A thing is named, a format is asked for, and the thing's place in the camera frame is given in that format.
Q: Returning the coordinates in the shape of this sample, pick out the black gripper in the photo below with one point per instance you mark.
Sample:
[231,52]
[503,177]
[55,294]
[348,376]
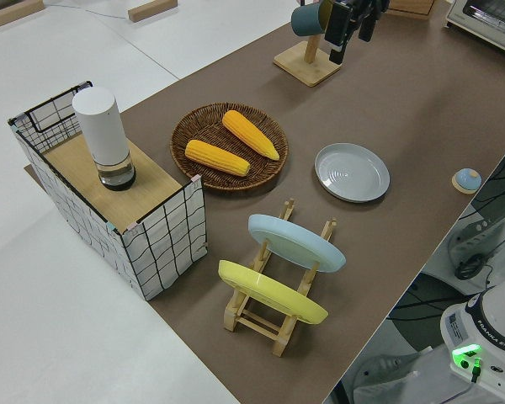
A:
[368,6]

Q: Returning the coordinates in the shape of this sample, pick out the gray round plate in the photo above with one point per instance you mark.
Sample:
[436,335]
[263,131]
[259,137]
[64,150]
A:
[352,172]

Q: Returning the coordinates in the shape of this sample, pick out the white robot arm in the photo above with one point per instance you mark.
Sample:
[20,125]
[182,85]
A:
[488,328]

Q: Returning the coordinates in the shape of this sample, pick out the light blue plate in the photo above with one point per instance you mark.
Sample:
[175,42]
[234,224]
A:
[296,244]

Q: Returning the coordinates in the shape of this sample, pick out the yellow plate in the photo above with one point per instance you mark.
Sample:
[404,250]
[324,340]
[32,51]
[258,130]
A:
[269,290]

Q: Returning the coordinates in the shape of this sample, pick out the wooden plate rack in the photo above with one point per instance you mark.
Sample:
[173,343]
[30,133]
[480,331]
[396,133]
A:
[283,338]

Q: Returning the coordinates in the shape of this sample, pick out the teal mug with yellow inside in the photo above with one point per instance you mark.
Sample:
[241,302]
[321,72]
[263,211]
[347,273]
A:
[307,19]

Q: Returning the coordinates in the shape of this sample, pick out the wooden mug tree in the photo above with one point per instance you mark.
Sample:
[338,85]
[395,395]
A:
[307,67]

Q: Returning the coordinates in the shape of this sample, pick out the brown table mat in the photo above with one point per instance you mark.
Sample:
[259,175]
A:
[404,105]

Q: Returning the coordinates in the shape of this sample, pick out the cream toaster oven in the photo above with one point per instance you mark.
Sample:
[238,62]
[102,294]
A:
[480,17]

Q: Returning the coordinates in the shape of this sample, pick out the long tapered yellow corn cob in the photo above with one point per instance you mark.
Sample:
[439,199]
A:
[250,134]

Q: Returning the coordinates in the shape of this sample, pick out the round brown wicker basket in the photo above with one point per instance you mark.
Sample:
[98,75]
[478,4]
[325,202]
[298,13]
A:
[202,126]

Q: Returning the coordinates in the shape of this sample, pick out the short yellow corn cob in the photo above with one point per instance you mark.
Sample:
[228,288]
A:
[216,157]

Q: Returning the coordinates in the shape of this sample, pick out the wooden block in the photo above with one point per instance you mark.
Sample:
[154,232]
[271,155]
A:
[151,10]
[12,17]

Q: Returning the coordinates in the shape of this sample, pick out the white plastic housing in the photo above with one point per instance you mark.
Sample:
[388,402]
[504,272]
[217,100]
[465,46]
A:
[471,240]

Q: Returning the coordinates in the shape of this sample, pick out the wooden basket lid board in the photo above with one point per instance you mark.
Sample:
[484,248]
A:
[151,185]

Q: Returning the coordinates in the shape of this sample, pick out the white cylinder bottle glass base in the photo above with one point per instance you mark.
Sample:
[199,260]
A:
[101,126]

